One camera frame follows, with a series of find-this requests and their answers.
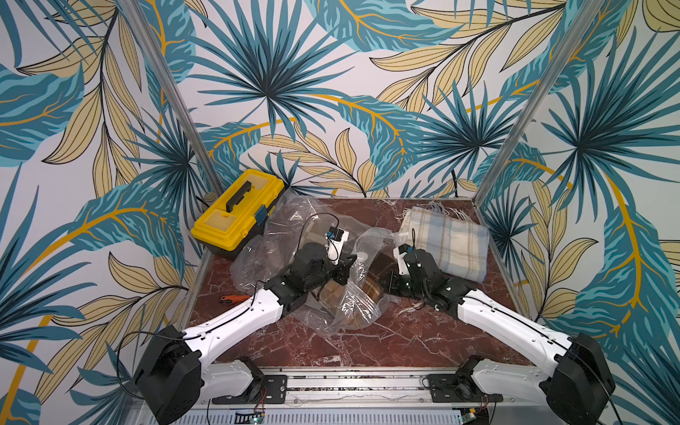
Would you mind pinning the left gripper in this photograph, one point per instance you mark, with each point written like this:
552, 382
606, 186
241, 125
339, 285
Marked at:
343, 266

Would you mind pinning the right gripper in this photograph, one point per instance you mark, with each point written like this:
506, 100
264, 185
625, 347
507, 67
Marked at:
398, 275

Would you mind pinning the dark brown plaid blanket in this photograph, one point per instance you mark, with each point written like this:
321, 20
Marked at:
356, 305

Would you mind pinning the clear plastic vacuum bag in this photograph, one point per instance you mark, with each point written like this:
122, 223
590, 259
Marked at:
296, 221

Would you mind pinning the light plaid blanket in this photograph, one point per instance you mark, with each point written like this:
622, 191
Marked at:
458, 245

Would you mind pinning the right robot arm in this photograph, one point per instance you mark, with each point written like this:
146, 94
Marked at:
568, 374

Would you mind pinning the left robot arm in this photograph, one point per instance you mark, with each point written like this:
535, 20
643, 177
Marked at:
175, 370

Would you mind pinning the yellow black toolbox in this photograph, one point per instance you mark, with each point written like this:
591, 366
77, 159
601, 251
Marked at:
239, 214

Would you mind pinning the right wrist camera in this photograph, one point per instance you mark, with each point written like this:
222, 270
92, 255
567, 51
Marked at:
399, 254

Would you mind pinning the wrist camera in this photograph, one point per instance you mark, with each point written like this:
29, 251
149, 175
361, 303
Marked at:
399, 254
336, 239

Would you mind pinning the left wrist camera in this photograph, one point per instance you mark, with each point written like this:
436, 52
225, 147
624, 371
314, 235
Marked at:
336, 239

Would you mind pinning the orange handled pliers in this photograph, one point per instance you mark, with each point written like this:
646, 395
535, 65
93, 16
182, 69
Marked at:
233, 299

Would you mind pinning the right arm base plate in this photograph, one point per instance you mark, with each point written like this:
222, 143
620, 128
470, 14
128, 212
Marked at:
453, 388

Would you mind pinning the aluminium front rail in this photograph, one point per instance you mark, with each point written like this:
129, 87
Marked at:
364, 395

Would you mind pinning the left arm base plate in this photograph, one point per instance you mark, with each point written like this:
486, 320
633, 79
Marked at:
270, 388

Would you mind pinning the left aluminium corner post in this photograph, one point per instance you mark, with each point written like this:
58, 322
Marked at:
141, 28

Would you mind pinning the aluminium corner post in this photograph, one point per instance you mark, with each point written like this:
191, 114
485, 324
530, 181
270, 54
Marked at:
141, 28
586, 14

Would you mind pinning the right aluminium corner post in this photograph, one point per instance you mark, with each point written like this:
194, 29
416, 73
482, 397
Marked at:
586, 14

